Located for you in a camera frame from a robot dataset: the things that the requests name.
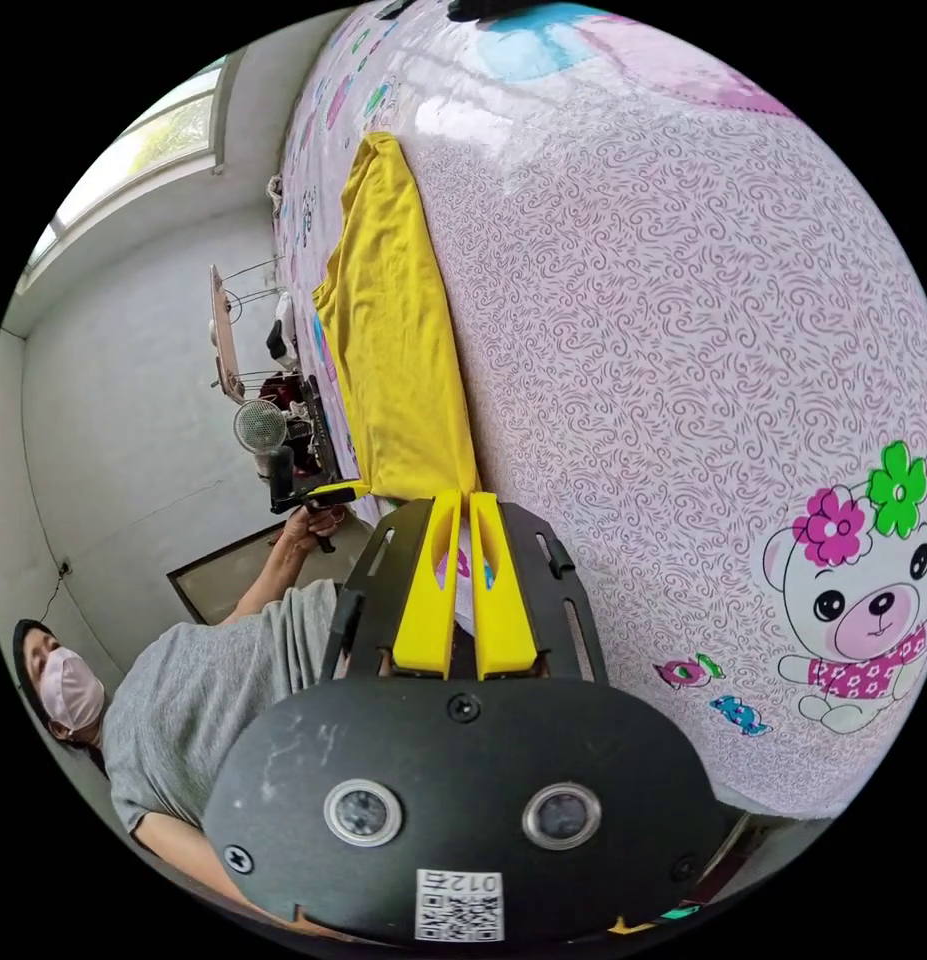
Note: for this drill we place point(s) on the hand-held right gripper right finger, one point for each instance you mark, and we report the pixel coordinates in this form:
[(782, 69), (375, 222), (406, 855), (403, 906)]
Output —
[(504, 630)]

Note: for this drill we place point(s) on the pile of clothes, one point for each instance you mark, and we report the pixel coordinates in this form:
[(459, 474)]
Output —
[(284, 337)]

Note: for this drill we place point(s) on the yellow short sleeve shirt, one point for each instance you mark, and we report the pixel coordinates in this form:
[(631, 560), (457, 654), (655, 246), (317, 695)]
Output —
[(392, 337)]

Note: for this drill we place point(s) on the window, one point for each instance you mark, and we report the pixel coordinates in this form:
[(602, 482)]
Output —
[(144, 142)]

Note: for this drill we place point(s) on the small white fan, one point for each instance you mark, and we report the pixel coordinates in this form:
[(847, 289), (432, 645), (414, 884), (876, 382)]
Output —
[(259, 426)]

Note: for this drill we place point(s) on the person's right forearm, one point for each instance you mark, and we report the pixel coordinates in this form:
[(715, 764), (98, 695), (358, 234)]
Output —
[(182, 851)]

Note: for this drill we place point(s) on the bed with pink printed sheet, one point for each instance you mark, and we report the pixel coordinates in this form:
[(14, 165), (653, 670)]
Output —
[(658, 337)]

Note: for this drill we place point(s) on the person's body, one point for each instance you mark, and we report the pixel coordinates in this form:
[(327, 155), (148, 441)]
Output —
[(193, 697)]

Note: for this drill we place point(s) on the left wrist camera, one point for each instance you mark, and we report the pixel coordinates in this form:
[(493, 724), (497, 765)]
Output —
[(284, 471)]

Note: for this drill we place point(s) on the person's left hand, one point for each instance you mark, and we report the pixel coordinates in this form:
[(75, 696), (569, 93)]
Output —
[(304, 531)]

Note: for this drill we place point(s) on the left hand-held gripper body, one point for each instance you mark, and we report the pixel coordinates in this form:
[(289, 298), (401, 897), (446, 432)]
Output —
[(307, 511)]

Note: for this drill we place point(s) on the person's left forearm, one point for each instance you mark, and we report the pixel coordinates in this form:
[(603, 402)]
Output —
[(260, 579)]

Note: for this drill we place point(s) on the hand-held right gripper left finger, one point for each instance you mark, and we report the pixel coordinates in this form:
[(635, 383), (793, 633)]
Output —
[(422, 622)]

